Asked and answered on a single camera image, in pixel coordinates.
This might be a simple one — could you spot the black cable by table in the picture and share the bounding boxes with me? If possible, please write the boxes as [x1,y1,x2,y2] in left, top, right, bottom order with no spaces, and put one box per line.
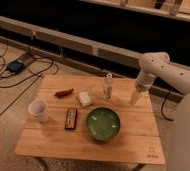
[159,89,174,122]

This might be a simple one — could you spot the long wooden bench rail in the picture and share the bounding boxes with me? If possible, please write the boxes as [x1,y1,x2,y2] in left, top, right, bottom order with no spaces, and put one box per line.
[0,16,190,94]

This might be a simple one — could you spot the white paper cup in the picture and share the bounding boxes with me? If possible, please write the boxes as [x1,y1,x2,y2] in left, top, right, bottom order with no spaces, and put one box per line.
[28,99,48,122]

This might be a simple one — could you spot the green ceramic bowl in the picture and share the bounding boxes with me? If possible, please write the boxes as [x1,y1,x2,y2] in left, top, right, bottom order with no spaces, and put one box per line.
[86,107,121,141]

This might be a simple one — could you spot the wooden folding table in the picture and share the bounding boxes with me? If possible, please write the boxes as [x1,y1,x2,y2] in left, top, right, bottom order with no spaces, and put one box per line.
[15,75,165,165]

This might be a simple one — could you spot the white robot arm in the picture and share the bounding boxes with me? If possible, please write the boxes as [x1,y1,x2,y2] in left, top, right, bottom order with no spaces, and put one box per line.
[130,52,190,171]

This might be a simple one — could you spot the brown sausage-shaped snack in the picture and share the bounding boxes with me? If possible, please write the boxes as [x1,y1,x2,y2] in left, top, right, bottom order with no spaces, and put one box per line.
[54,89,74,98]

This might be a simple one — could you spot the black floor cable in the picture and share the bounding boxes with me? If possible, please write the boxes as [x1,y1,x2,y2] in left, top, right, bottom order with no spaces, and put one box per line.
[0,43,60,128]

